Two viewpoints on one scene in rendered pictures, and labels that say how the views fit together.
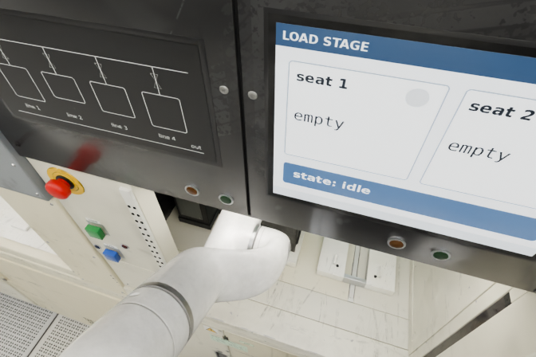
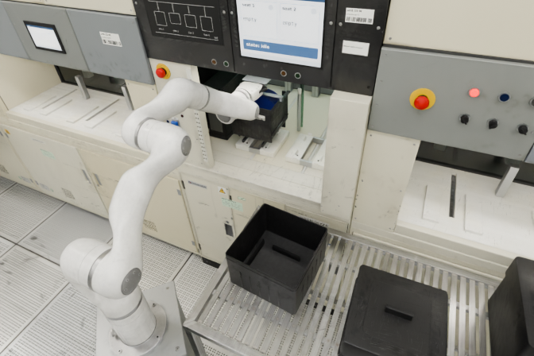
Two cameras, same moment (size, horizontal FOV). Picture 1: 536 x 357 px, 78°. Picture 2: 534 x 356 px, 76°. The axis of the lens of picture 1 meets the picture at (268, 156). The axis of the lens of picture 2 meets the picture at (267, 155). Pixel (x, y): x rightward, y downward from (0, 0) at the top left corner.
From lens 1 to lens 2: 0.90 m
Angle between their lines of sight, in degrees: 10
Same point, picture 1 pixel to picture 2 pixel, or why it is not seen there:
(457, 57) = not seen: outside the picture
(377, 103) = (262, 10)
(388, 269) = not seen: hidden behind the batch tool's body
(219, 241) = not seen: hidden behind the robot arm
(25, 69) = (163, 13)
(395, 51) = not seen: outside the picture
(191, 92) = (214, 14)
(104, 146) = (183, 44)
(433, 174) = (283, 35)
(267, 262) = (243, 101)
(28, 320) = (102, 230)
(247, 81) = (230, 8)
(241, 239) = not seen: hidden behind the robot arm
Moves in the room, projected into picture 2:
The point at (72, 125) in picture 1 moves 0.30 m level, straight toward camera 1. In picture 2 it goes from (174, 35) to (206, 64)
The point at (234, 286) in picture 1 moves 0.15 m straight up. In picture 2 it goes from (228, 106) to (223, 67)
